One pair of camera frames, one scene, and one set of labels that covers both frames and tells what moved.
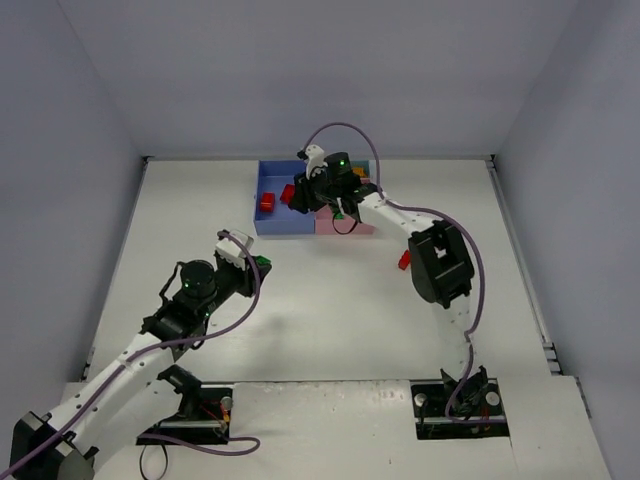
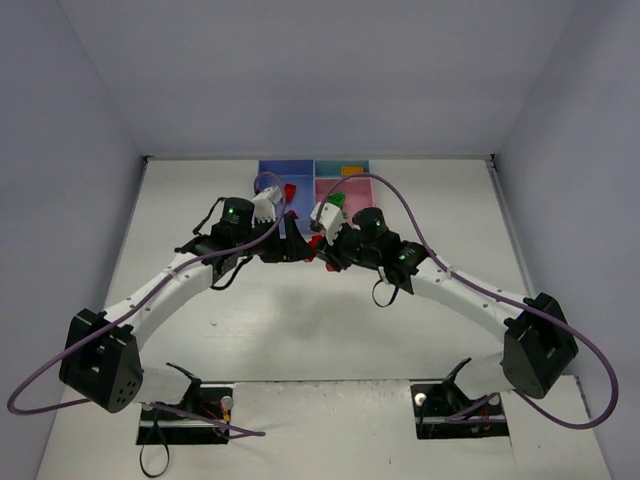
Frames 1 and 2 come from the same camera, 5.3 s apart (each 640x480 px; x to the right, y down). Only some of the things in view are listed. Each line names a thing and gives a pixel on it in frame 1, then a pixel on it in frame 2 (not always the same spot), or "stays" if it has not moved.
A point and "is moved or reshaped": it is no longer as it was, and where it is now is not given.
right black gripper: (300, 195) → (334, 247)
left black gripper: (251, 276) → (286, 245)
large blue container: (272, 177) stays
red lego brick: (287, 193) stays
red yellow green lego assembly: (404, 260) is moved or reshaped
